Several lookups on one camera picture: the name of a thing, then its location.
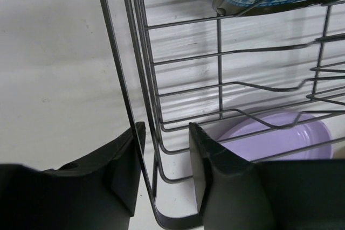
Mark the lavender plastic plate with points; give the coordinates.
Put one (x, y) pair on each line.
(279, 141)

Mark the metal wire dish rack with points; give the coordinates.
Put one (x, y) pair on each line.
(196, 66)

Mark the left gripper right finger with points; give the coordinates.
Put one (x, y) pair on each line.
(233, 193)

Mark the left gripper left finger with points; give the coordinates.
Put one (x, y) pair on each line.
(96, 191)

